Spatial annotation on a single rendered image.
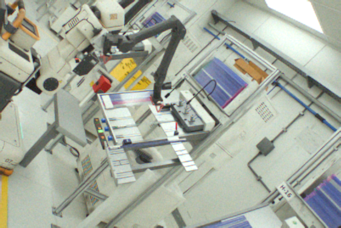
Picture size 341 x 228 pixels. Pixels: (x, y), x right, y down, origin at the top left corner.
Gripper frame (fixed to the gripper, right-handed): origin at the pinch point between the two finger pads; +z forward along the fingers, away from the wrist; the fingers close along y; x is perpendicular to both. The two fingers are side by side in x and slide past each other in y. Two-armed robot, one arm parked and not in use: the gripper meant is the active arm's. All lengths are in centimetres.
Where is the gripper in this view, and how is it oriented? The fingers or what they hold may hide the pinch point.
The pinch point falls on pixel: (156, 107)
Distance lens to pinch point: 235.2
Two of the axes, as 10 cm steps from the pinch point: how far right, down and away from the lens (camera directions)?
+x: -9.3, 1.2, -3.5
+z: -0.9, 8.5, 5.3
